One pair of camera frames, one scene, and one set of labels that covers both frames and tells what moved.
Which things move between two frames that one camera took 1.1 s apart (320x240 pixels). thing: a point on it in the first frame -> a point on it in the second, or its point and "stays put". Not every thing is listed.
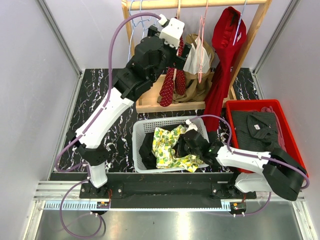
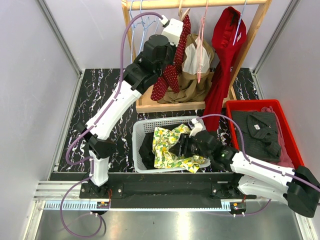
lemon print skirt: (163, 141) stays put
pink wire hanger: (200, 38) stays put
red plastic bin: (291, 146) stays put
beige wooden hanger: (178, 10) -> (180, 12)
